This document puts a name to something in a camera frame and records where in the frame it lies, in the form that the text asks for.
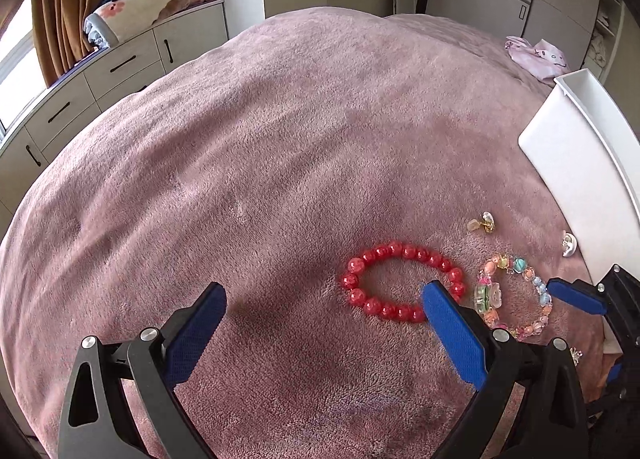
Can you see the folded white clothes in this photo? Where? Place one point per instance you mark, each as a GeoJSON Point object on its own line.
{"type": "Point", "coordinates": [602, 39]}

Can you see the window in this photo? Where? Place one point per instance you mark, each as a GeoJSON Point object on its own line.
{"type": "Point", "coordinates": [17, 64]}

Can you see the small clear crystal charm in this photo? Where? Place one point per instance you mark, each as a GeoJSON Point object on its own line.
{"type": "Point", "coordinates": [576, 355]}

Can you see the pink cartoon print cloth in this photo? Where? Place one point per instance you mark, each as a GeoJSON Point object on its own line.
{"type": "Point", "coordinates": [542, 56]}

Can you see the white plastic storage box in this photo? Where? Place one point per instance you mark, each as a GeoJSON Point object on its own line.
{"type": "Point", "coordinates": [565, 154]}

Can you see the small gold earring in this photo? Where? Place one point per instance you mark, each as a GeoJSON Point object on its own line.
{"type": "Point", "coordinates": [482, 224]}

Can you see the brown curtain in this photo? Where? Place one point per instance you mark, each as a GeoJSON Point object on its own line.
{"type": "Point", "coordinates": [75, 4]}

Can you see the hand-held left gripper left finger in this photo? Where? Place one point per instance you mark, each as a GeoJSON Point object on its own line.
{"type": "Point", "coordinates": [195, 334]}

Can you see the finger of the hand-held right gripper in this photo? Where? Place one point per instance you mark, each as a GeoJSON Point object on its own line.
{"type": "Point", "coordinates": [615, 373]}
{"type": "Point", "coordinates": [575, 296]}

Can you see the cream floral blanket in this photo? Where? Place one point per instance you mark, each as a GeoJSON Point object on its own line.
{"type": "Point", "coordinates": [145, 4]}

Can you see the grey drawer cabinet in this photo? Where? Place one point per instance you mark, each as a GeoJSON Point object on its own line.
{"type": "Point", "coordinates": [125, 59]}

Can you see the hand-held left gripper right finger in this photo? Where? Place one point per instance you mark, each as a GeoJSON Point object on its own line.
{"type": "Point", "coordinates": [455, 329]}

